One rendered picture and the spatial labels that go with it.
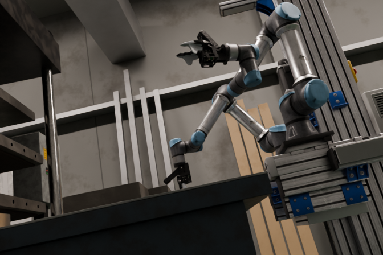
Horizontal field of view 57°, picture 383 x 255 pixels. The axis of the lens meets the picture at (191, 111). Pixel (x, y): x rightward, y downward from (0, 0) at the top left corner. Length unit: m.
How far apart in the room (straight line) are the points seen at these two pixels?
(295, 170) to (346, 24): 3.41
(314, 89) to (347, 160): 0.32
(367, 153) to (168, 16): 3.71
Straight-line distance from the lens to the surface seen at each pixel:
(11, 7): 1.87
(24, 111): 2.02
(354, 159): 1.57
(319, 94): 1.61
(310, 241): 3.59
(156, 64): 4.54
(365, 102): 1.98
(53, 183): 1.98
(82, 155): 4.43
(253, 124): 2.30
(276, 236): 3.57
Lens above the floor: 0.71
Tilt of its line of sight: 20 degrees up
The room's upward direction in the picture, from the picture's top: 12 degrees counter-clockwise
